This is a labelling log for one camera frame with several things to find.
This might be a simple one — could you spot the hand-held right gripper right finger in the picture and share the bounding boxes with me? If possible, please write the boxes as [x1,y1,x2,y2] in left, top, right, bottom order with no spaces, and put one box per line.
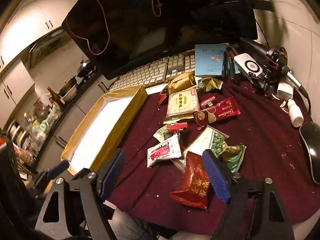
[202,149,294,240]

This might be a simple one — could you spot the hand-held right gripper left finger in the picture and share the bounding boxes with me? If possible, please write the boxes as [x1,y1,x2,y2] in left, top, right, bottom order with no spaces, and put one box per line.
[35,149,125,240]

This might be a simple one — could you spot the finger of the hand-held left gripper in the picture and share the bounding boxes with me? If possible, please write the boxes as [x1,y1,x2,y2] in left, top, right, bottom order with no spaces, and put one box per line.
[32,160,70,190]

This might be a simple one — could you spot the red jujube snack packet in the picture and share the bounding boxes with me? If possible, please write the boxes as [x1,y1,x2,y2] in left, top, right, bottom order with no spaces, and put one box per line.
[169,151,213,212]

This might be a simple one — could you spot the gold cardboard box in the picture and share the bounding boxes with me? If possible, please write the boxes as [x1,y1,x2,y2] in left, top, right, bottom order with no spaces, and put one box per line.
[61,85,148,177]

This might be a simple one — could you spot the salted egg biscuit packet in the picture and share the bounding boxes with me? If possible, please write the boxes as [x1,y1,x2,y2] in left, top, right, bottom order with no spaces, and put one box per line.
[163,87,200,124]

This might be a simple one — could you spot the green foil snack packet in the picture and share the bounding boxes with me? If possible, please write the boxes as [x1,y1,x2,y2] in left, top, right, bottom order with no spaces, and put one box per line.
[220,144,247,173]

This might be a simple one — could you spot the clear green pea packet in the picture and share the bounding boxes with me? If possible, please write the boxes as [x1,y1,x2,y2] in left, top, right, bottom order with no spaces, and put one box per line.
[186,125,230,158]

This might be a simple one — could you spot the small clear plastic packet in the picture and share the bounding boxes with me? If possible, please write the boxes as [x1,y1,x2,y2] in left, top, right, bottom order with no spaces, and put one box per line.
[171,157,187,173]

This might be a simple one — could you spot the cluttered kitchen counter goods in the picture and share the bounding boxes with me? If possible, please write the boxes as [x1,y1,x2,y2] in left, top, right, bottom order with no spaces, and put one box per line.
[7,100,62,167]

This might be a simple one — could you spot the person's leg in jeans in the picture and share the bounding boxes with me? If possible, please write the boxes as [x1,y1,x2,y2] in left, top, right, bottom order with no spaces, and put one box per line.
[107,206,175,240]

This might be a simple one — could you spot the white kitchen base cabinets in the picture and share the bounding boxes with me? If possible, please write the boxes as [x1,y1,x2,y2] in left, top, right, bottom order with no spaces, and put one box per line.
[37,75,112,170]

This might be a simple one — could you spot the white red-label snack packet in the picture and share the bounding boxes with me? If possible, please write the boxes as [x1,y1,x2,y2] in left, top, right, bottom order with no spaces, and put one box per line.
[147,134,182,168]

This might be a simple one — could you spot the dark red table cloth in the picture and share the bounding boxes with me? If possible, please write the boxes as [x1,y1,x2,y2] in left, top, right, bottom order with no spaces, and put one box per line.
[106,80,313,230]

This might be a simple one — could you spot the small red zigzag-edge wrapper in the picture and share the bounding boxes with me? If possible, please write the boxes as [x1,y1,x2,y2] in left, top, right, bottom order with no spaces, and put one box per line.
[167,122,188,133]

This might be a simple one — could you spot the large red gold-print packet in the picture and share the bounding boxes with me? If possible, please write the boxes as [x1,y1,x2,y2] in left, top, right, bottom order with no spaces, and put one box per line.
[194,97,241,130]

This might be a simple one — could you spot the small green pea packet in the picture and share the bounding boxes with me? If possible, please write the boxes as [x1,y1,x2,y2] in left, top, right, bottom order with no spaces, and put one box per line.
[153,126,175,142]

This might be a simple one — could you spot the brown glass bottle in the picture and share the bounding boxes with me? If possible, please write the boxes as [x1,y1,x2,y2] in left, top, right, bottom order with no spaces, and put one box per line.
[47,87,65,109]

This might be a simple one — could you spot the small red candy wrapper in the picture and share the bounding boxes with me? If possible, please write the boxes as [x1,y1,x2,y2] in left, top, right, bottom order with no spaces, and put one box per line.
[200,95,218,109]

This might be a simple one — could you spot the green gold foil packet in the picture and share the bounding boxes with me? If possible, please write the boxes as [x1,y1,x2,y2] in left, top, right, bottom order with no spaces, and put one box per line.
[197,77,223,93]

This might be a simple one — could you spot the black computer mouse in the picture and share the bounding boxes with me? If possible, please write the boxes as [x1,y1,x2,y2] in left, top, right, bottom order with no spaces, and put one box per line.
[299,121,320,184]

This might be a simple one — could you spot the black wok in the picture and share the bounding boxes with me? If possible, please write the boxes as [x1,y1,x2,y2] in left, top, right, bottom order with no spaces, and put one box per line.
[76,60,97,84]

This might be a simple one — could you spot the small white dropper bottle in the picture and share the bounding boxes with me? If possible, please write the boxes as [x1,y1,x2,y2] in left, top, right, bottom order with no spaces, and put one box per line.
[286,99,304,128]

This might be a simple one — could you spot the gold foil snack packet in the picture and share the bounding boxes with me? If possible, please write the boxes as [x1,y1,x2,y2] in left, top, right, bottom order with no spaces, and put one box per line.
[167,72,197,94]

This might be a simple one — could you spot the white grey keyboard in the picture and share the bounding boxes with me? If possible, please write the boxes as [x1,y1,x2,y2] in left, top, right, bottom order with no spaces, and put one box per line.
[108,51,198,93]

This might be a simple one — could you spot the white charger plug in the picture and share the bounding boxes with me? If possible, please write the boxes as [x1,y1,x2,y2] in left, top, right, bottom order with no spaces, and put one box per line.
[276,80,294,99]

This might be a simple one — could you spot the blue notebook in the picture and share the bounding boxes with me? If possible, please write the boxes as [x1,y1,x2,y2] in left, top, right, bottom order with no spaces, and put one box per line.
[194,42,230,78]

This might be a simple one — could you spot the kitchen range hood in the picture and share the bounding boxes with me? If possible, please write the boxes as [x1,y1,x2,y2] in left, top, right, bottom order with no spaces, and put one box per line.
[27,27,72,70]

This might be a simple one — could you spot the black pen red band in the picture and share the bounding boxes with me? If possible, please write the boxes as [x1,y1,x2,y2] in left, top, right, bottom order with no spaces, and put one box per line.
[226,46,241,64]

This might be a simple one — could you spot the black microphone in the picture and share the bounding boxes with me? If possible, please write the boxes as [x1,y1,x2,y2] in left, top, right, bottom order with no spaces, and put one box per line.
[240,37,308,95]

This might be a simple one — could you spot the black computer monitor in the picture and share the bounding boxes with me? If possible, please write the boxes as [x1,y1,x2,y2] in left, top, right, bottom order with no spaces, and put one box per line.
[61,0,259,80]

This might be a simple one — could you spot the black microphone cable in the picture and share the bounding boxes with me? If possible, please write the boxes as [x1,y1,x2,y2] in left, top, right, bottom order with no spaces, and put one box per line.
[303,90,312,117]

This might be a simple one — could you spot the black shock mount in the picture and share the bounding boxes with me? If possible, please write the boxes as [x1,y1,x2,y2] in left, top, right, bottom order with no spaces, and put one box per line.
[250,46,290,95]

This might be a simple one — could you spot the thin red cable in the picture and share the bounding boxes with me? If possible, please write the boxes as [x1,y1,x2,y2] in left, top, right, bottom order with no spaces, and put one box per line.
[66,0,162,55]

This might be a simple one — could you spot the white kitchen wall cabinets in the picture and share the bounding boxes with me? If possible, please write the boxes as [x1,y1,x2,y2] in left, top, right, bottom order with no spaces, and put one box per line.
[0,0,72,98]

